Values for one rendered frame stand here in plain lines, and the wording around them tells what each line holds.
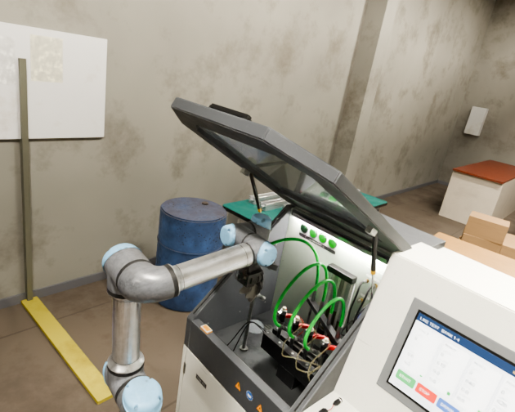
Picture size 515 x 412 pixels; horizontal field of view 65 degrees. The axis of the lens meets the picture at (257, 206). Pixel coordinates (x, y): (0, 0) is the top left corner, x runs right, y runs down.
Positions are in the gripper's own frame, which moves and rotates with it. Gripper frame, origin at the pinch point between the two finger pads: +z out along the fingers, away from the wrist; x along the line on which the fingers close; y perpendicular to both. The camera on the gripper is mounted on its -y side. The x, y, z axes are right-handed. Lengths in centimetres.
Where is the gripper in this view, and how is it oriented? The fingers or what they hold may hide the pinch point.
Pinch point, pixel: (251, 297)
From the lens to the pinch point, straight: 163.1
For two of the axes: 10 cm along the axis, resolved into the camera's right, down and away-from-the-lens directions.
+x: 6.5, 3.5, -6.7
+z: -1.6, 9.3, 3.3
